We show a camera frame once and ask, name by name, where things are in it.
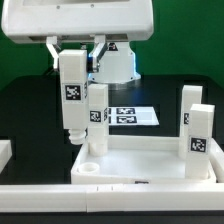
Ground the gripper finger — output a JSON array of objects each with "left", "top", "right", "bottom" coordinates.
[
  {"left": 46, "top": 36, "right": 61, "bottom": 70},
  {"left": 87, "top": 35, "right": 108, "bottom": 73}
]

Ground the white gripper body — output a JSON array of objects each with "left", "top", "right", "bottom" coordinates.
[{"left": 1, "top": 0, "right": 154, "bottom": 43}]

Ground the white desk top tray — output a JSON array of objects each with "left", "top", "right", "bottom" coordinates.
[{"left": 71, "top": 135, "right": 224, "bottom": 184}]

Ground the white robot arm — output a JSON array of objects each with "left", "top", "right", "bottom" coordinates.
[{"left": 1, "top": 0, "right": 154, "bottom": 83}]

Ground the white marker sheet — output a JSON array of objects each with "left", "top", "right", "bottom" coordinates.
[{"left": 109, "top": 107, "right": 159, "bottom": 126}]

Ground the white front fence bar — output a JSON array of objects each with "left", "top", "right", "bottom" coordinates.
[{"left": 0, "top": 183, "right": 224, "bottom": 212}]

